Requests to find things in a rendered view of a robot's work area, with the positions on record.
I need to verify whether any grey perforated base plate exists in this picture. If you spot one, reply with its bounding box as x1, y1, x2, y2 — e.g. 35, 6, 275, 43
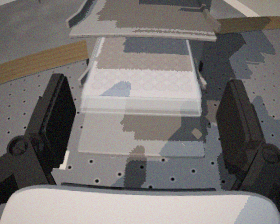
0, 28, 280, 191

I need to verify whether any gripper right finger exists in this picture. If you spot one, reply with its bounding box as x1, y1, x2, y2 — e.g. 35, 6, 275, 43
216, 79, 280, 212

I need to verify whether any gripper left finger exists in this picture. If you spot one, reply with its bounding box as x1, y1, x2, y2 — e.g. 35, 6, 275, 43
0, 74, 76, 205

